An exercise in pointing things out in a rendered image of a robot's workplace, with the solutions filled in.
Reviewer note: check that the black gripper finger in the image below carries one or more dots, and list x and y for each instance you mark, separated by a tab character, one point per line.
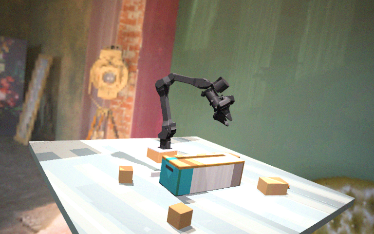
226	112
223	120

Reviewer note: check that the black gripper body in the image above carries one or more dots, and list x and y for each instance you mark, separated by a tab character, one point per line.
218	104

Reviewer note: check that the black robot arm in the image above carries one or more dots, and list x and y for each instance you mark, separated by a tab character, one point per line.
162	88

